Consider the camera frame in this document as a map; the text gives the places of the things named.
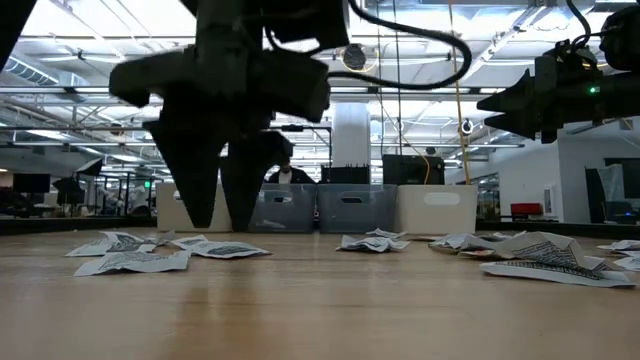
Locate grey plastic bin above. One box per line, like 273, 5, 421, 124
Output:
248, 183, 319, 235
315, 183, 400, 235

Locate black equipment crate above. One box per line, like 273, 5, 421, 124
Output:
382, 154, 446, 187

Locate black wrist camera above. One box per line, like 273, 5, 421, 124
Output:
249, 48, 332, 125
533, 40, 601, 86

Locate white plastic bin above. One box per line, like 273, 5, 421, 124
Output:
397, 184, 479, 236
155, 182, 234, 234

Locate person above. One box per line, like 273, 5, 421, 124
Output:
267, 158, 317, 185

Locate black hanging cable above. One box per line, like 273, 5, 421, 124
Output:
393, 0, 403, 156
375, 0, 384, 156

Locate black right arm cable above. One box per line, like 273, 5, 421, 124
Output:
564, 0, 609, 51

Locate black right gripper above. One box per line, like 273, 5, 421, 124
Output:
476, 69, 640, 145

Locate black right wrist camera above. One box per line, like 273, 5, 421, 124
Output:
533, 40, 601, 86

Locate black softbox lamp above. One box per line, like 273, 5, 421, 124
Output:
52, 177, 86, 206
74, 157, 105, 178

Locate long linear ceiling light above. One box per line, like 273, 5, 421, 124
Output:
329, 85, 506, 96

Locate white packet with blue print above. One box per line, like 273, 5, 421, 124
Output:
596, 239, 640, 252

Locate red tool cart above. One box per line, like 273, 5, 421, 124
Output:
509, 202, 545, 221

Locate black ceiling cable reel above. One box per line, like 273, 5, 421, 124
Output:
341, 43, 369, 72

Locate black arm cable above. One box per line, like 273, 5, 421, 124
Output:
264, 0, 474, 92
564, 0, 609, 51

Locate black computer monitor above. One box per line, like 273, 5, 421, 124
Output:
12, 173, 51, 195

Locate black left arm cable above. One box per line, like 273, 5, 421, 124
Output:
264, 0, 474, 92

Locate white packet with red print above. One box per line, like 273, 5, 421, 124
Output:
457, 248, 497, 260

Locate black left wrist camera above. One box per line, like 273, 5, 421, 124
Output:
249, 48, 332, 125

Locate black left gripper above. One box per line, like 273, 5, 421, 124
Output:
108, 47, 297, 234

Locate yellow hanging cable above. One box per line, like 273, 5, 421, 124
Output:
447, 0, 472, 186

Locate black equipment box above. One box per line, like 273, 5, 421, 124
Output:
320, 165, 371, 185

